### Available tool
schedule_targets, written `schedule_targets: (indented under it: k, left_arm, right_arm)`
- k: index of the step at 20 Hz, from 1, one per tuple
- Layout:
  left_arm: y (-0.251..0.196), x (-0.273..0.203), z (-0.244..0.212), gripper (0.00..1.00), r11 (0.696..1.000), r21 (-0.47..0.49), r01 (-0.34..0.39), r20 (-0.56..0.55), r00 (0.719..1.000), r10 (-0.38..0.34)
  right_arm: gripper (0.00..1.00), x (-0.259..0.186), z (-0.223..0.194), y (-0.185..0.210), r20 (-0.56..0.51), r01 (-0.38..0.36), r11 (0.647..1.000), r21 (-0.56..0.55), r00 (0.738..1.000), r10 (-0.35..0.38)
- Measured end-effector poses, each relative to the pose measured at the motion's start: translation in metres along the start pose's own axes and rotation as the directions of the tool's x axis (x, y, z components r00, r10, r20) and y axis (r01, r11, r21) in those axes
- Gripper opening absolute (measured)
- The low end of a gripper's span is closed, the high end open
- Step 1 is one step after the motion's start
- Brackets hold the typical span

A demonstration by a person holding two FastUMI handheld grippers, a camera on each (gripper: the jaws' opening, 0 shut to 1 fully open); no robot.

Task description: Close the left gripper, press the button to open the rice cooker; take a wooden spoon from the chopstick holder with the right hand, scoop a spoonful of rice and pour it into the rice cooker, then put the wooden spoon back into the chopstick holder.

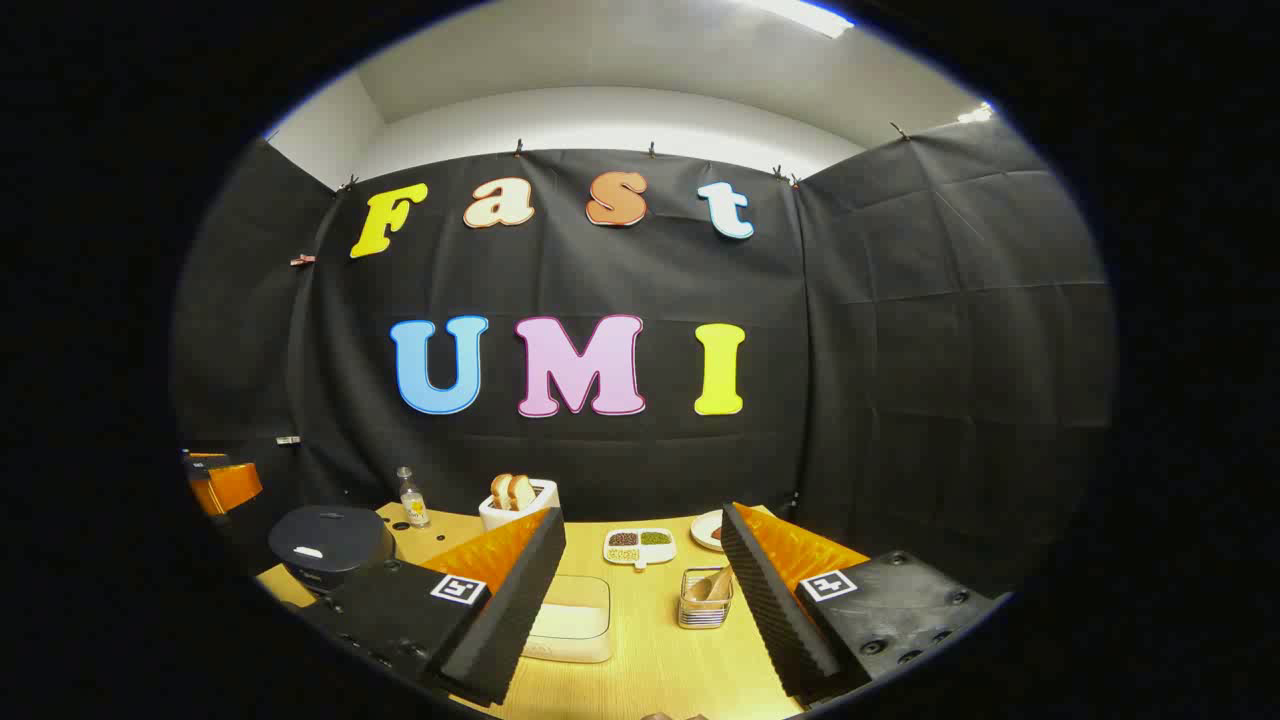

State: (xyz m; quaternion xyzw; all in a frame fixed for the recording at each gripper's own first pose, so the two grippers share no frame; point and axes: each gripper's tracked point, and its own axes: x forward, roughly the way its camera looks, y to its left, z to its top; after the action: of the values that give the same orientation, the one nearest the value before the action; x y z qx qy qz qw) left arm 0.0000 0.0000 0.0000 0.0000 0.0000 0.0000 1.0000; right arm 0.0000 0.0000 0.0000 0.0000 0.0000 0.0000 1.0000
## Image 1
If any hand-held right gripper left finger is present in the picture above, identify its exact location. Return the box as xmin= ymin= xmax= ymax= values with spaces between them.
xmin=300 ymin=507 xmax=567 ymax=707

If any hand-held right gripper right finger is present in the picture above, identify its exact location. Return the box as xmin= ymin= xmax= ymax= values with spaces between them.
xmin=720 ymin=502 xmax=1006 ymax=701

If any white rice heap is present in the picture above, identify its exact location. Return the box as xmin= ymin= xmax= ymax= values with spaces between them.
xmin=528 ymin=605 xmax=609 ymax=641

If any metal wire chopstick holder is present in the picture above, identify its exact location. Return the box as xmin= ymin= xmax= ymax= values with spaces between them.
xmin=679 ymin=566 xmax=735 ymax=630

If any dark blue rice cooker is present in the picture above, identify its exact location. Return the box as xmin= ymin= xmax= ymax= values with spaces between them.
xmin=268 ymin=505 xmax=396 ymax=596

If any clear plastic container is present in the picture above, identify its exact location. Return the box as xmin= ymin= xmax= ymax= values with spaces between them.
xmin=520 ymin=574 xmax=613 ymax=664

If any white toaster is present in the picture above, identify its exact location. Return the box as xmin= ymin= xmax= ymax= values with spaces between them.
xmin=479 ymin=480 xmax=560 ymax=533

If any white round plate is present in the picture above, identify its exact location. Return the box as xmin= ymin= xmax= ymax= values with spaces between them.
xmin=690 ymin=510 xmax=736 ymax=553

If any small glass bottle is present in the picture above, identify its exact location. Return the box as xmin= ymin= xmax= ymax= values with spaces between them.
xmin=397 ymin=466 xmax=431 ymax=529

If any white divided dish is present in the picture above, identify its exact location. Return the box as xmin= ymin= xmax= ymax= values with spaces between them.
xmin=603 ymin=527 xmax=678 ymax=571

